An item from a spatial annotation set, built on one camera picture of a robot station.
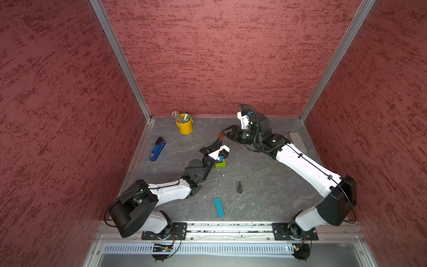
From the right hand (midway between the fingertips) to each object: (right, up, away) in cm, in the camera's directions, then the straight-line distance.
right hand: (223, 136), depth 75 cm
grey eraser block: (+49, -3, +32) cm, 58 cm away
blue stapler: (-40, -7, +27) cm, 49 cm away
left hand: (-3, -2, +1) cm, 3 cm away
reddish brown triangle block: (-1, 0, -1) cm, 1 cm away
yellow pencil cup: (-25, +5, +34) cm, 43 cm away
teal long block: (-2, -36, +6) cm, 37 cm away
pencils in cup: (-28, +12, +25) cm, 40 cm away
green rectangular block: (-1, -18, +20) cm, 27 cm away
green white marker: (-23, +12, +32) cm, 41 cm away
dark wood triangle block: (+9, -28, +11) cm, 31 cm away
